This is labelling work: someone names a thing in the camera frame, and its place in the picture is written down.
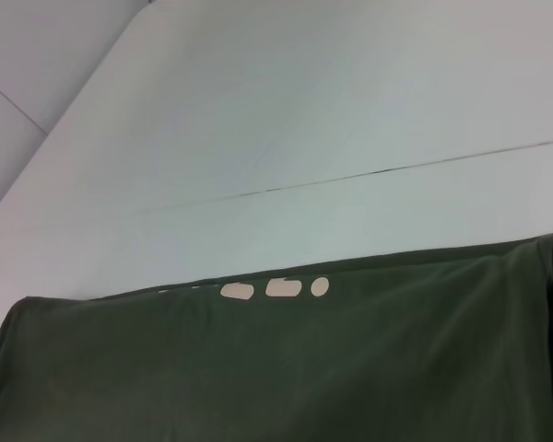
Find dark green t-shirt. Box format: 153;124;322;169
0;228;553;442

